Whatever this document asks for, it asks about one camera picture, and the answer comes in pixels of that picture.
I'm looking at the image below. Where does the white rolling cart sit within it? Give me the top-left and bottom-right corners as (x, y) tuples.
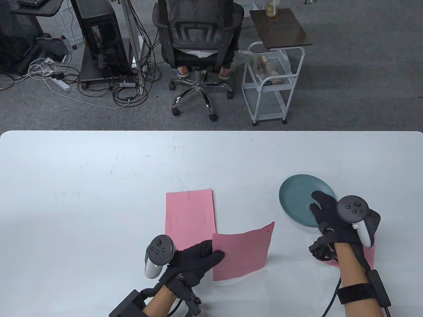
(242, 41), (305, 126)

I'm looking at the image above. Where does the black mesh office chair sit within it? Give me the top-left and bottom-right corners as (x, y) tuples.
(153, 0), (246, 122)

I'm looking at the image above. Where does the black desk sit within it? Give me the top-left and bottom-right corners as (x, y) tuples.
(10, 0), (65, 17)

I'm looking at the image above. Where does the person's left forearm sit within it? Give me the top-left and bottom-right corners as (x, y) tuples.
(142, 286), (179, 317)

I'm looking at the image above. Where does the bundle of black cables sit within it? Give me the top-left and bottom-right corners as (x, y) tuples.
(78, 0), (162, 109)

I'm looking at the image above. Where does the person's left hand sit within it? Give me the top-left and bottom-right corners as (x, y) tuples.
(140, 239), (226, 298)

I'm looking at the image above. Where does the dark grey handheld controller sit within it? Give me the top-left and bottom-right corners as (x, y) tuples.
(336, 195), (381, 248)
(144, 234), (175, 279)

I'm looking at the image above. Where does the white power strip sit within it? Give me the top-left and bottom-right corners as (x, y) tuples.
(50, 77), (71, 92)

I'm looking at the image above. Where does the person's right hand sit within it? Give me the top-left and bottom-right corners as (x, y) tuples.
(309, 191), (364, 247)

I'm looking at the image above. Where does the wooden handled tool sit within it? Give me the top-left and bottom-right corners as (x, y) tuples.
(261, 55), (281, 78)

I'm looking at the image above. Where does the person's right forearm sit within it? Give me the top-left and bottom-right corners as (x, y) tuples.
(332, 243), (390, 317)

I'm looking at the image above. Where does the pink paper sheet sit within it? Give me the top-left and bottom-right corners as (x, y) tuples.
(165, 189), (217, 251)
(211, 222), (275, 282)
(326, 244), (375, 269)

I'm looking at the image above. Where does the black electronics box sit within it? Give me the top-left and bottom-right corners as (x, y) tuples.
(368, 270), (391, 307)
(109, 290), (147, 317)

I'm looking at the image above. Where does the tangle of white cables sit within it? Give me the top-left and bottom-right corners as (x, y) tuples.
(28, 58), (130, 109)

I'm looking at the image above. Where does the white metal stand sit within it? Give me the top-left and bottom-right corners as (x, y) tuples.
(121, 0), (147, 96)

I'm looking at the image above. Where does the teal round plate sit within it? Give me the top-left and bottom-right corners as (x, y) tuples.
(279, 174), (338, 228)

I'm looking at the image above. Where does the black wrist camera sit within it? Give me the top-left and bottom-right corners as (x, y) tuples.
(309, 236), (336, 261)
(175, 281), (202, 316)

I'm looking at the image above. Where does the brown side table top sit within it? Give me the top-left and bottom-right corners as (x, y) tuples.
(249, 8), (313, 52)

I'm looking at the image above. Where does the black rolling stand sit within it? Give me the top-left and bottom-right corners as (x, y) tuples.
(79, 38), (133, 89)

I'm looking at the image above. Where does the black computer tower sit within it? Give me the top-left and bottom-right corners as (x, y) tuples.
(70, 0), (131, 80)

